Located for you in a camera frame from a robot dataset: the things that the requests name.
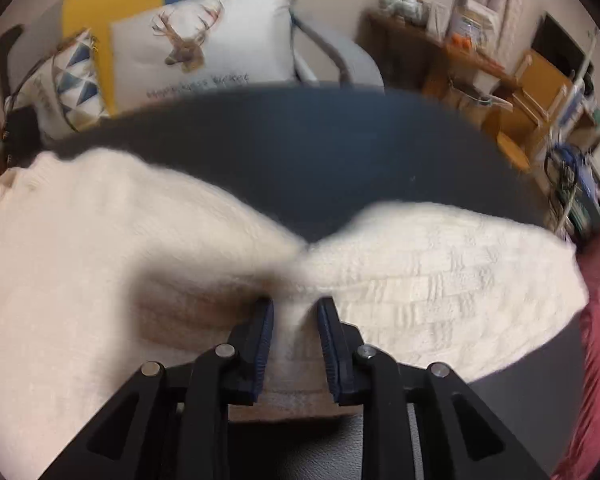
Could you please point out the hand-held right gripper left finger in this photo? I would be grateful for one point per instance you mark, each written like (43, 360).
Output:
(266, 345)

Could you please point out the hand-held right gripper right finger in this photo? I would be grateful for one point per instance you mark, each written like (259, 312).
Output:
(326, 350)

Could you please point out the white knit sweater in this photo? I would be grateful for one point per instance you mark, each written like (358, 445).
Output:
(430, 280)

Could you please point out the cluttered storage shelf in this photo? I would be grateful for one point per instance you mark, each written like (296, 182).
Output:
(575, 175)

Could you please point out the white deer print pillow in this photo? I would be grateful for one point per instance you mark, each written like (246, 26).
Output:
(230, 35)

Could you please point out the wooden side table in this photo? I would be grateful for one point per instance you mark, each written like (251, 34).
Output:
(405, 45)

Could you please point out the black handbag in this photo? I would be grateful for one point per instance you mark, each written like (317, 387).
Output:
(22, 127)

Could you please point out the blue triangle pattern pillow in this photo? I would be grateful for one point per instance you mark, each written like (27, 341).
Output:
(75, 80)

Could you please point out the wooden chair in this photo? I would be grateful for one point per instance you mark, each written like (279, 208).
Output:
(542, 80)

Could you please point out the black television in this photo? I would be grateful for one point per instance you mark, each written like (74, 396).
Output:
(557, 42)

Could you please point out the grey yellow blue sofa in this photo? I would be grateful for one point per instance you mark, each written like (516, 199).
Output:
(90, 0)

